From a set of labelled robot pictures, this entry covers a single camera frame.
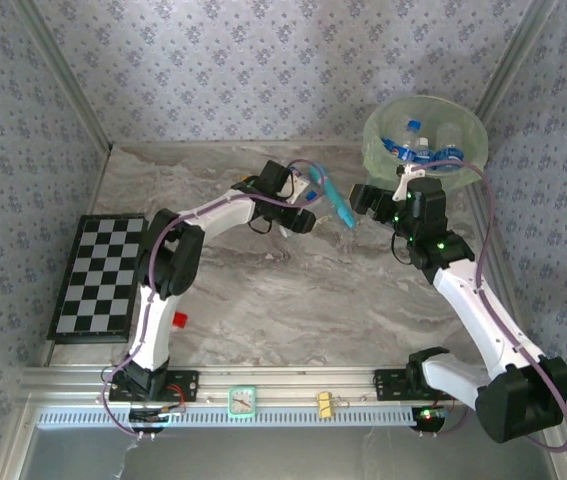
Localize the aluminium frame post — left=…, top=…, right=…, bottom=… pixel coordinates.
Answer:
left=12, top=0, right=114, bottom=154
left=475, top=0, right=559, bottom=121

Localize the green translucent bin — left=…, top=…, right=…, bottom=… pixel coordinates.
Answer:
left=361, top=94, right=490, bottom=191

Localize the grey slotted cable duct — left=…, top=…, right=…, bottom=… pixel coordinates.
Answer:
left=36, top=405, right=417, bottom=429

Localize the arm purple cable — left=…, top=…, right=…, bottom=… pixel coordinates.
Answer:
left=410, top=159, right=567, bottom=454
left=100, top=158, right=329, bottom=441

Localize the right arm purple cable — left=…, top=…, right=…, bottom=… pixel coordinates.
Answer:
left=410, top=159, right=567, bottom=454

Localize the small circuit board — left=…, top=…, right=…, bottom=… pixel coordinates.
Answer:
left=128, top=407, right=172, bottom=426
left=412, top=405, right=448, bottom=431

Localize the yellow binder clip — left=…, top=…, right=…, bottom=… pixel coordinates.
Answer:
left=315, top=392, right=337, bottom=417

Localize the small teal clock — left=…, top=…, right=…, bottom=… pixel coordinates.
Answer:
left=226, top=385, right=258, bottom=417

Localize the aluminium frame rail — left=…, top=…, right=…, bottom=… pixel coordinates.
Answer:
left=20, top=367, right=484, bottom=407

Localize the turquoise marker pen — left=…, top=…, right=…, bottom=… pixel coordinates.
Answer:
left=309, top=163, right=357, bottom=230

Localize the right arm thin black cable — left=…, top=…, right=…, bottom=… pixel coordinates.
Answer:
left=390, top=232, right=414, bottom=266

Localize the black grey chessboard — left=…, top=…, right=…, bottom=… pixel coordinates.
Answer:
left=46, top=213, right=149, bottom=346

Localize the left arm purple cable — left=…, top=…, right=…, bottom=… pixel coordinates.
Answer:
left=100, top=158, right=329, bottom=441

